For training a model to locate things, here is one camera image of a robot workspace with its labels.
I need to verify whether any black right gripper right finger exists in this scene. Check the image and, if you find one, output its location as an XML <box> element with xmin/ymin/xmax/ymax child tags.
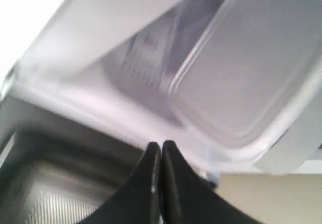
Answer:
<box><xmin>162</xmin><ymin>140</ymin><xmax>254</xmax><ymax>223</ymax></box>

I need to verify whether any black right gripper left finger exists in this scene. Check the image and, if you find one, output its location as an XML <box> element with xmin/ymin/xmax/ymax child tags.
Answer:
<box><xmin>80</xmin><ymin>142</ymin><xmax>161</xmax><ymax>223</ymax></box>

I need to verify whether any white lidded plastic container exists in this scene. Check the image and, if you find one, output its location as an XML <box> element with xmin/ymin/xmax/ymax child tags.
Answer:
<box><xmin>167</xmin><ymin>0</ymin><xmax>321</xmax><ymax>174</ymax></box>

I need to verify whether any white Midea microwave body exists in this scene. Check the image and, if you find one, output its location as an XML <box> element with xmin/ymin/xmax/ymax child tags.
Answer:
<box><xmin>0</xmin><ymin>0</ymin><xmax>322</xmax><ymax>187</ymax></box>

